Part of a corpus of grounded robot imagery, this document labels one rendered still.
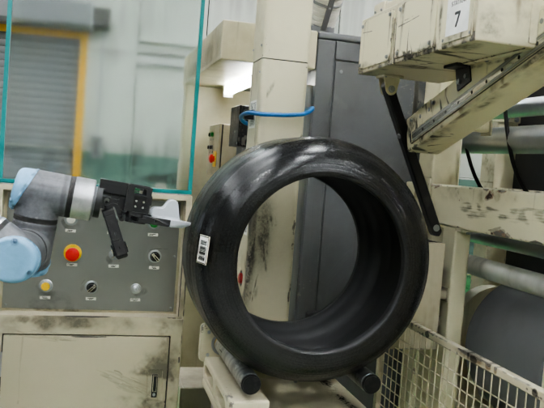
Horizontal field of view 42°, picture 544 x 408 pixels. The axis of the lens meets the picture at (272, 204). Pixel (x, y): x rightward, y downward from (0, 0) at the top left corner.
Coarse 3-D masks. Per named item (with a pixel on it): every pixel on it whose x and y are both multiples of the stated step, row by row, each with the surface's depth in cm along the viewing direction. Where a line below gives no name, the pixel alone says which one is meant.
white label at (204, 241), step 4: (200, 236) 151; (204, 236) 150; (208, 236) 148; (200, 240) 151; (204, 240) 150; (208, 240) 148; (200, 244) 151; (204, 244) 149; (208, 244) 148; (200, 248) 151; (204, 248) 149; (208, 248) 148; (200, 252) 150; (204, 252) 149; (200, 256) 150; (204, 256) 149; (200, 260) 150; (204, 260) 149; (204, 264) 149
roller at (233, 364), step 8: (216, 344) 183; (224, 352) 174; (224, 360) 172; (232, 360) 165; (232, 368) 162; (240, 368) 158; (248, 368) 157; (240, 376) 155; (248, 376) 153; (256, 376) 154; (240, 384) 153; (248, 384) 153; (256, 384) 153; (248, 392) 153; (256, 392) 154
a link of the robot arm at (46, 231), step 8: (16, 216) 147; (16, 224) 147; (24, 224) 146; (32, 224) 146; (40, 224) 147; (48, 224) 148; (56, 224) 152; (40, 232) 147; (48, 232) 149; (48, 240) 148; (48, 248) 146; (48, 256) 148; (48, 264) 151; (40, 272) 149
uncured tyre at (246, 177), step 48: (288, 144) 155; (336, 144) 157; (240, 192) 150; (336, 192) 186; (384, 192) 157; (192, 240) 156; (240, 240) 150; (384, 240) 185; (192, 288) 158; (384, 288) 183; (240, 336) 152; (288, 336) 182; (336, 336) 182; (384, 336) 160
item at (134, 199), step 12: (108, 180) 152; (108, 192) 152; (120, 192) 153; (132, 192) 152; (144, 192) 153; (96, 204) 150; (108, 204) 153; (120, 204) 153; (132, 204) 152; (144, 204) 154; (96, 216) 152; (120, 216) 153; (132, 216) 153
